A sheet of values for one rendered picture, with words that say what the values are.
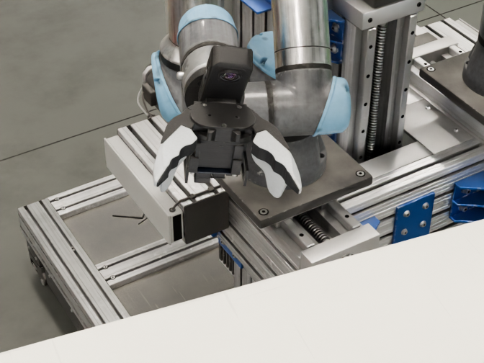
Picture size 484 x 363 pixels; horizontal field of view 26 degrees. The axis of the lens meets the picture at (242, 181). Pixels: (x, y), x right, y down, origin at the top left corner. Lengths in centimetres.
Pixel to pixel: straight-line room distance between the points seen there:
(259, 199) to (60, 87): 224
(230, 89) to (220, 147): 6
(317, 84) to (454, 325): 61
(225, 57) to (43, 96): 275
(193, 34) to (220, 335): 58
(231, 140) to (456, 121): 98
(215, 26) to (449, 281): 57
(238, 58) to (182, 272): 170
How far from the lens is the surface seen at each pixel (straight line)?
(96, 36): 416
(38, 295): 306
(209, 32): 129
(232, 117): 116
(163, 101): 163
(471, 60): 200
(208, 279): 275
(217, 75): 113
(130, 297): 272
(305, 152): 171
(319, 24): 139
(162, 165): 108
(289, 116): 136
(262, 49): 164
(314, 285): 84
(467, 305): 84
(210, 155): 117
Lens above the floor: 214
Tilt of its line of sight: 39 degrees down
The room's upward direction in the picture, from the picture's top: straight up
